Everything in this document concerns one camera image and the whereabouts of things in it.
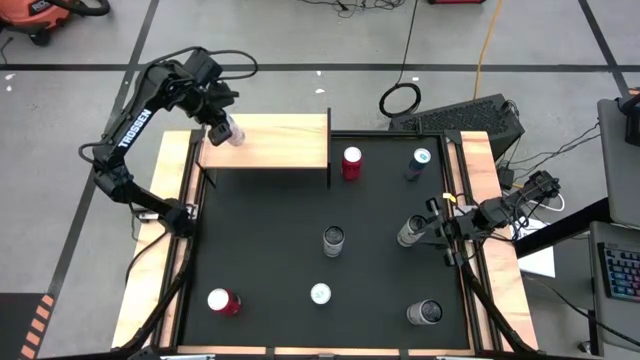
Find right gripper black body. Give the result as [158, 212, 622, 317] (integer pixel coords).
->
[442, 209, 484, 244]

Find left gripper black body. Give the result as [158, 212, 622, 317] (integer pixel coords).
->
[192, 79, 229, 126]

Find silver can with red print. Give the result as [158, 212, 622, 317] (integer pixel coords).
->
[223, 113, 247, 148]

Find dark blue can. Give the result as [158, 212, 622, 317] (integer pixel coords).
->
[403, 147, 433, 182]

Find red beverage can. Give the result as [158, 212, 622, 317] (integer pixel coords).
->
[341, 145, 363, 182]
[206, 287, 243, 317]

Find white paper sheet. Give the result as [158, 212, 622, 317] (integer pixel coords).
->
[509, 217, 557, 279]

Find black bar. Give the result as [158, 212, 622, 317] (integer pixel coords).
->
[513, 197, 612, 260]

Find black computer case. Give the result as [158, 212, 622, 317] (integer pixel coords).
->
[388, 93, 526, 162]

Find Red Bull sugarfree can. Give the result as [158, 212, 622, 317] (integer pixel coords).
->
[309, 282, 333, 306]

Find black table mat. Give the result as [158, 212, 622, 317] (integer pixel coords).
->
[179, 135, 471, 351]

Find grey desk panel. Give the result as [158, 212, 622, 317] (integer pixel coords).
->
[588, 221, 640, 360]
[597, 98, 640, 229]

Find black keyboard blue keys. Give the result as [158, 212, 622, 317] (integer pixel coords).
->
[597, 242, 640, 305]

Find orange shop vacuum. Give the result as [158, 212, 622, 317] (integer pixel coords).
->
[0, 0, 112, 47]

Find black box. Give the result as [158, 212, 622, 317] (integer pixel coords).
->
[623, 92, 640, 147]

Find black coiled cable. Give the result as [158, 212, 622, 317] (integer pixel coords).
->
[378, 0, 423, 119]

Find black cable bundle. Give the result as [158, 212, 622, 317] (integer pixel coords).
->
[299, 0, 407, 19]

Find yellow cable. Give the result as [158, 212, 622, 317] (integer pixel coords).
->
[472, 0, 504, 100]

